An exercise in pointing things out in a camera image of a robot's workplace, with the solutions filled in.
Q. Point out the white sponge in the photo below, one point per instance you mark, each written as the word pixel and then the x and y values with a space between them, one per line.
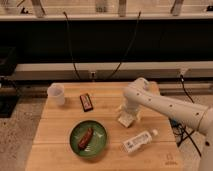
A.
pixel 126 120

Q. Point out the right wall outlet plug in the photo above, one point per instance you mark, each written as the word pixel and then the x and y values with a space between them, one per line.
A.
pixel 183 71

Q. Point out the black box at left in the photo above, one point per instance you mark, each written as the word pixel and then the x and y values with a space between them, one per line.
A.
pixel 8 63

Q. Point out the dark chocolate bar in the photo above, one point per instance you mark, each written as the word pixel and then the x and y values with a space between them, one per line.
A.
pixel 86 102

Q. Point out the clear plastic cup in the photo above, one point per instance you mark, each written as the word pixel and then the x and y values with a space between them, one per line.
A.
pixel 56 93

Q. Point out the white plastic bottle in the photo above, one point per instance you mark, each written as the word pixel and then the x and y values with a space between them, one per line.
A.
pixel 134 143

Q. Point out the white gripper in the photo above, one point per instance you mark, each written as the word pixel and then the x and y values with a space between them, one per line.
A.
pixel 128 111

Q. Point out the brown sausage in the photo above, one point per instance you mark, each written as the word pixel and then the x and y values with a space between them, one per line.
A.
pixel 85 139

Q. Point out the green plate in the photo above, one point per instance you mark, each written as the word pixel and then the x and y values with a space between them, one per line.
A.
pixel 97 143

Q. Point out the wall power outlet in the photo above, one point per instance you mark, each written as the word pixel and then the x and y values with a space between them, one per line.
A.
pixel 92 75

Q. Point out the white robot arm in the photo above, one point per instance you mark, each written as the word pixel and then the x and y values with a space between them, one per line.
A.
pixel 197 117

